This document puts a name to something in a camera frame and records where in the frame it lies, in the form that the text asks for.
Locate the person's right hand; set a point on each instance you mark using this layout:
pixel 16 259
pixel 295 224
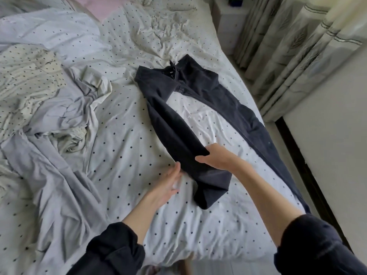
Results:
pixel 221 158

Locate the person's left hand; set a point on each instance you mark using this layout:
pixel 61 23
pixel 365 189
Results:
pixel 166 186

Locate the cream polka dot pants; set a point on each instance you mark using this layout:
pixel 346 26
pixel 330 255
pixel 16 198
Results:
pixel 28 77

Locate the person's right forearm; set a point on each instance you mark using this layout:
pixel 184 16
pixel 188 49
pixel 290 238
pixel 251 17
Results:
pixel 269 194

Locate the white dotted bed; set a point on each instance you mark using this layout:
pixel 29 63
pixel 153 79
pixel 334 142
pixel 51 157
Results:
pixel 132 146

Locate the white bedside cabinet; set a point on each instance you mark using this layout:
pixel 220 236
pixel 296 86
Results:
pixel 229 25

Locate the pink pillow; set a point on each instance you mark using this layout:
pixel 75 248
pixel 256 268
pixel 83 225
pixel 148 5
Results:
pixel 103 5

